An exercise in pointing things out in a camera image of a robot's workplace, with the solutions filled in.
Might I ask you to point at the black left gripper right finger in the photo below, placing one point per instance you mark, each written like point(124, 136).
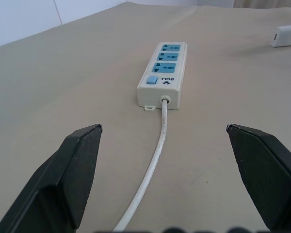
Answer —
point(262, 174)

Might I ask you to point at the white charger adapter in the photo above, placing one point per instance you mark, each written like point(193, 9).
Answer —
point(286, 36)

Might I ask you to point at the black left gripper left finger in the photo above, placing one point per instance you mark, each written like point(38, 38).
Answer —
point(63, 179)

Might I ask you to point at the white power strip blue sockets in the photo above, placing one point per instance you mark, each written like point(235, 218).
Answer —
point(164, 72)

